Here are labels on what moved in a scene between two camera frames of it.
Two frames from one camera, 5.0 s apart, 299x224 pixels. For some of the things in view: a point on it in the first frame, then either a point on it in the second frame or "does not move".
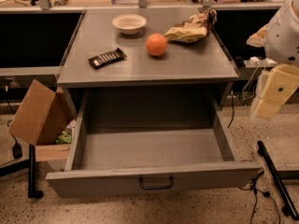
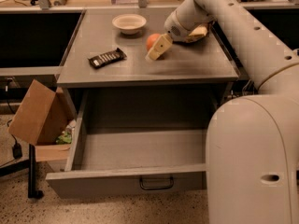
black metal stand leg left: [33, 193] does not move
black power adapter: [17, 150] does not move
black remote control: [100, 60] does not move
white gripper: [282, 36] to [175, 28]
